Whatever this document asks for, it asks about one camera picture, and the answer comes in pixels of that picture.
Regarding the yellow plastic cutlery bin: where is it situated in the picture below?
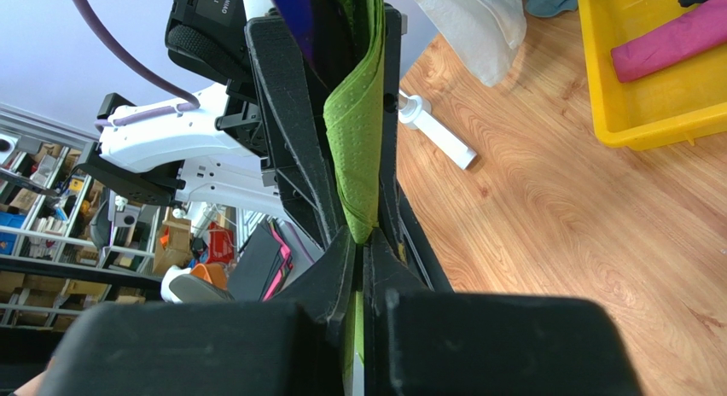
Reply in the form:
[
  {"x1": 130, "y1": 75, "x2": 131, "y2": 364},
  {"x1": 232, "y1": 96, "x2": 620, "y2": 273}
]
[{"x1": 578, "y1": 0, "x2": 726, "y2": 150}]

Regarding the dark purple spoon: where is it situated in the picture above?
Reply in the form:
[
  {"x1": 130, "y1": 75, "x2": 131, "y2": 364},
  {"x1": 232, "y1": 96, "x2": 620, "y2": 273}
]
[{"x1": 272, "y1": 0, "x2": 349, "y2": 74}]

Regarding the pink rolled napkin in bin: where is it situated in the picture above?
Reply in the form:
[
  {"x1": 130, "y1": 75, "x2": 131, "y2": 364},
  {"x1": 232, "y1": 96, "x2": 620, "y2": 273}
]
[{"x1": 611, "y1": 2, "x2": 726, "y2": 83}]

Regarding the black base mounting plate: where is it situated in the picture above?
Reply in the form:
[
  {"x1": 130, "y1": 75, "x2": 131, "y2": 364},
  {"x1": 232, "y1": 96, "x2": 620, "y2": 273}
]
[{"x1": 398, "y1": 189, "x2": 453, "y2": 293}]

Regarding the metal storage shelving with boxes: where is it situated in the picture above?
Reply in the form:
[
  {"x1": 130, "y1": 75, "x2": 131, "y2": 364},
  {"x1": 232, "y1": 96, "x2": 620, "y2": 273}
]
[{"x1": 1, "y1": 106, "x2": 164, "y2": 332}]

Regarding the white towel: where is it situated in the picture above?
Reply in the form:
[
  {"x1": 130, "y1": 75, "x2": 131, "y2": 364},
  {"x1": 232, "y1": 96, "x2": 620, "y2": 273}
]
[{"x1": 414, "y1": 0, "x2": 526, "y2": 87}]

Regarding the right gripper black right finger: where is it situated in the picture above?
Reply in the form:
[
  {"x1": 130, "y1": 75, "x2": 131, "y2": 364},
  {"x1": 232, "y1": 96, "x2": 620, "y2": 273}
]
[{"x1": 363, "y1": 229, "x2": 449, "y2": 395}]

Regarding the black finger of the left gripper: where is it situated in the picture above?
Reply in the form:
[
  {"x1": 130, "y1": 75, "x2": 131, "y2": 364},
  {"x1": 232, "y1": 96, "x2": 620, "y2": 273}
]
[
  {"x1": 379, "y1": 3, "x2": 404, "y2": 253},
  {"x1": 245, "y1": 15, "x2": 343, "y2": 249}
]

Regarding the green paper napkin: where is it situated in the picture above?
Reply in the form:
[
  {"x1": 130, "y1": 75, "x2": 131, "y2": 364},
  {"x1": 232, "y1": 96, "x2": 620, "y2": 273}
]
[{"x1": 322, "y1": 0, "x2": 387, "y2": 396}]

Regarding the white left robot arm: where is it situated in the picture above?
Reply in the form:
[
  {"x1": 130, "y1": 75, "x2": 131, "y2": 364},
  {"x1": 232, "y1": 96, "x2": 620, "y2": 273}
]
[{"x1": 79, "y1": 0, "x2": 405, "y2": 248}]

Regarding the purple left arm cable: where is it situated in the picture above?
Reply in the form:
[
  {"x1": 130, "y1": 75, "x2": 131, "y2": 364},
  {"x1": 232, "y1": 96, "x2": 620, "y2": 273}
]
[{"x1": 65, "y1": 0, "x2": 203, "y2": 130}]

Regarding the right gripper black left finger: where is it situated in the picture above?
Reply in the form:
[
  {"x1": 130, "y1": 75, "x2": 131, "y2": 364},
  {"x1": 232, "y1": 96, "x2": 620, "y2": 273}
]
[{"x1": 275, "y1": 226, "x2": 357, "y2": 395}]

